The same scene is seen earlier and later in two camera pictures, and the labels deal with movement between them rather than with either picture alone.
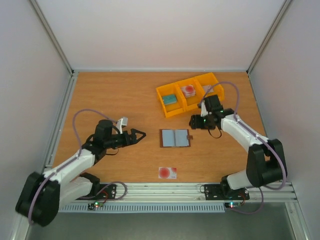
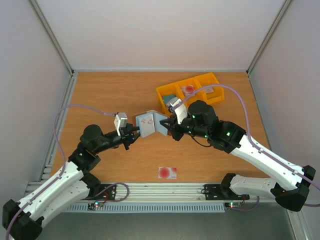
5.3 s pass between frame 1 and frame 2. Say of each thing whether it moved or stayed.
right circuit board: stayed
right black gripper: moved
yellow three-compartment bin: stayed
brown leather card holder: moved
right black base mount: stayed
